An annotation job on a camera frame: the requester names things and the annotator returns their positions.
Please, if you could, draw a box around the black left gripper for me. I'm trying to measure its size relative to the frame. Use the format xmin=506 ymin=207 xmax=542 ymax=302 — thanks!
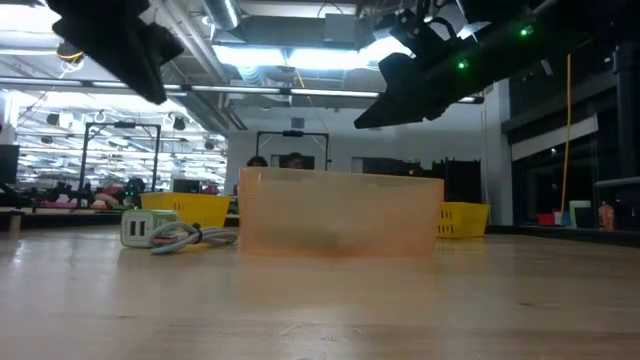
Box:
xmin=47 ymin=0 xmax=185 ymax=106

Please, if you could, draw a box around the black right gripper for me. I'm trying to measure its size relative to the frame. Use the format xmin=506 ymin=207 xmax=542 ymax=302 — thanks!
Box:
xmin=352 ymin=34 xmax=501 ymax=131

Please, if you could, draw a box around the orange translucent plastic bin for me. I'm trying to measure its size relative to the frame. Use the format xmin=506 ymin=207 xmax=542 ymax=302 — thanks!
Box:
xmin=238 ymin=166 xmax=445 ymax=259

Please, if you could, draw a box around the light blue braided cable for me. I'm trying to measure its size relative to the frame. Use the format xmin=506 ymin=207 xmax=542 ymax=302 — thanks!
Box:
xmin=149 ymin=221 xmax=239 ymax=256

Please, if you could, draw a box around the long ceiling light bar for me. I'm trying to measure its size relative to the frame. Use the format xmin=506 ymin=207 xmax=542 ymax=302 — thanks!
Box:
xmin=164 ymin=83 xmax=485 ymax=105

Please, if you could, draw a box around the yellow slotted plastic basket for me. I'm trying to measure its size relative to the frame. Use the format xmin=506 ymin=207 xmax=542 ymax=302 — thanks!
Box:
xmin=438 ymin=201 xmax=491 ymax=239
xmin=139 ymin=192 xmax=232 ymax=229

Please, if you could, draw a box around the green white USB charger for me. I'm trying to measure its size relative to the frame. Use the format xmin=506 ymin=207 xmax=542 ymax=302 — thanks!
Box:
xmin=121 ymin=208 xmax=179 ymax=249

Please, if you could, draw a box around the black monitor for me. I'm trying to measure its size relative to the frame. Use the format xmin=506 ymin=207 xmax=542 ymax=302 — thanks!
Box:
xmin=0 ymin=143 xmax=21 ymax=184

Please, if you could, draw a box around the pale green container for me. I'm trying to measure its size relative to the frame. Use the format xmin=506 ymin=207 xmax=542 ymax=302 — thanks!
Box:
xmin=568 ymin=199 xmax=594 ymax=229

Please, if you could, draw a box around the black pillar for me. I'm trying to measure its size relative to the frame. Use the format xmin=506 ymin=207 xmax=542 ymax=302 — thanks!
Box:
xmin=612 ymin=42 xmax=640 ymax=231

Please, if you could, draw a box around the orange bottle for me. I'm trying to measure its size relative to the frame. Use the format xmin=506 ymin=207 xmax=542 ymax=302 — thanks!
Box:
xmin=598 ymin=202 xmax=616 ymax=231

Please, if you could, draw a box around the black frame stand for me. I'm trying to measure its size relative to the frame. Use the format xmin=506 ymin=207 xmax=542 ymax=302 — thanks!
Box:
xmin=254 ymin=129 xmax=331 ymax=171
xmin=78 ymin=121 xmax=162 ymax=209

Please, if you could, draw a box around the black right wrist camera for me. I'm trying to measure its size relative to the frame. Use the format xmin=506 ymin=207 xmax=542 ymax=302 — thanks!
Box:
xmin=389 ymin=7 xmax=454 ymax=60

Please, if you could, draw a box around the round silver air duct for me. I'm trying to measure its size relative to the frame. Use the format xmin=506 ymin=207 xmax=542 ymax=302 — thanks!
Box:
xmin=202 ymin=0 xmax=242 ymax=31

